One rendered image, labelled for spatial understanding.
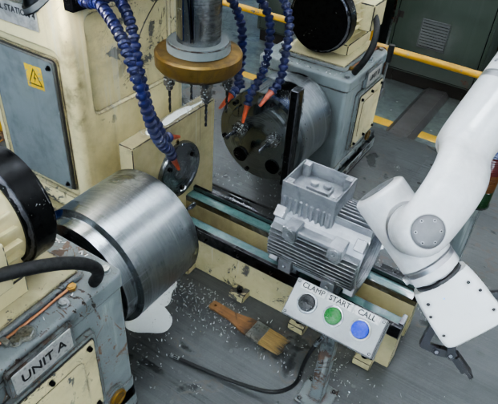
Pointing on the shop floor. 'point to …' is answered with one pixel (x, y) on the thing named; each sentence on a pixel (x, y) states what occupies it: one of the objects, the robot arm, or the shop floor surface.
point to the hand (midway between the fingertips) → (494, 356)
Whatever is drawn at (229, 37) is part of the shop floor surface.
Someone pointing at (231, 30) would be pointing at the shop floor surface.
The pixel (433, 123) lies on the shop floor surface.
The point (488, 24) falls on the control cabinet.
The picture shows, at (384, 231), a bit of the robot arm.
